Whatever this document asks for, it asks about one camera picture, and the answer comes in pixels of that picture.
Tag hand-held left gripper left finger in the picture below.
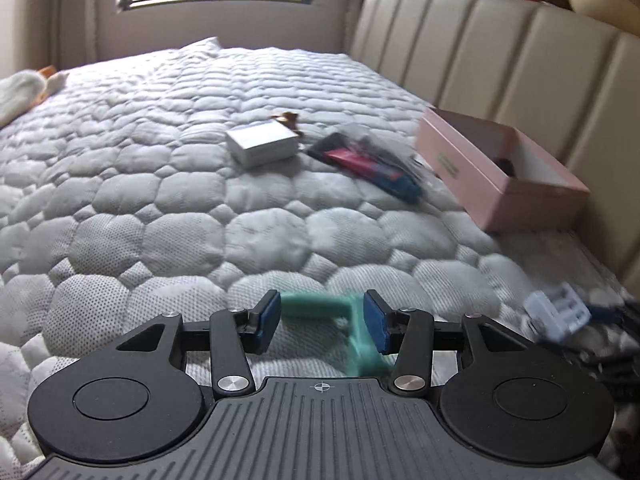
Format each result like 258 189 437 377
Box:
116 290 282 403

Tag pink cardboard box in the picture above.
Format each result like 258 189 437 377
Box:
416 107 591 233

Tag red blue packet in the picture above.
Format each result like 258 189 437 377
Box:
306 130 441 205

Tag grey quilted bed cover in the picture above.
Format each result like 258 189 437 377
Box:
0 37 640 480

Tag beige curtain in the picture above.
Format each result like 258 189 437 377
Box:
0 0 121 78

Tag white power adapter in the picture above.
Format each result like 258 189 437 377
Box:
522 282 592 344

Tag white plush duck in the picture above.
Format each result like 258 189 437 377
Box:
0 65 69 129

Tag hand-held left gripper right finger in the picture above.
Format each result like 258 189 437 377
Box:
362 289 531 403

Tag striped bed sheet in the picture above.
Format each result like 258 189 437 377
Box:
500 229 632 306

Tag silver rectangular box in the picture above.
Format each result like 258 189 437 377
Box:
225 121 300 169

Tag green plastic hook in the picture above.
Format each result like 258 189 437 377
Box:
280 292 394 379

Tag beige padded headboard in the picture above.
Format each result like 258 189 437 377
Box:
347 0 640 288

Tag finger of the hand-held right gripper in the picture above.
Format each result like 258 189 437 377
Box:
575 342 640 403
588 300 640 326

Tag small brown wrapper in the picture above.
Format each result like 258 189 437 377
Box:
270 111 305 139

